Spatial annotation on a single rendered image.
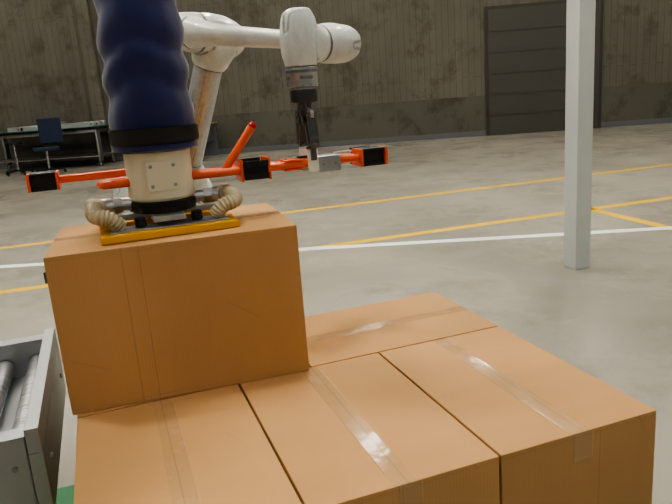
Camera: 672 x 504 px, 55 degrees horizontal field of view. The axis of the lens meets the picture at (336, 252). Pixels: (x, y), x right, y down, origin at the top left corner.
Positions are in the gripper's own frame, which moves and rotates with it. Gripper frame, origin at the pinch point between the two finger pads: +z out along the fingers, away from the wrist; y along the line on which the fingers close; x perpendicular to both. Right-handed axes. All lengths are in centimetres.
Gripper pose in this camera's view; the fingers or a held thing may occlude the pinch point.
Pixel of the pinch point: (309, 161)
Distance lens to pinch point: 187.6
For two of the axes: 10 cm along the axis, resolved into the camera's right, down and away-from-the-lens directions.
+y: 3.3, 2.0, -9.2
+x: 9.4, -1.5, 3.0
